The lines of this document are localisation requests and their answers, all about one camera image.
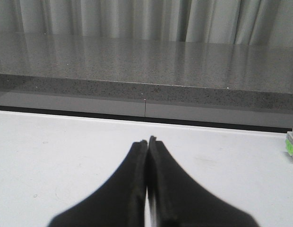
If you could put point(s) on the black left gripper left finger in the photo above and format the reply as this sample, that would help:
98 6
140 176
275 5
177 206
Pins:
119 202

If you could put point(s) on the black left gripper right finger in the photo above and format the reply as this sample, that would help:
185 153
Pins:
176 200

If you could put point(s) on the grey stone counter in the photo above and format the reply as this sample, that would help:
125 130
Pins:
220 83

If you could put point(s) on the grey curtain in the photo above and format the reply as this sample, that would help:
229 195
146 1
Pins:
251 22

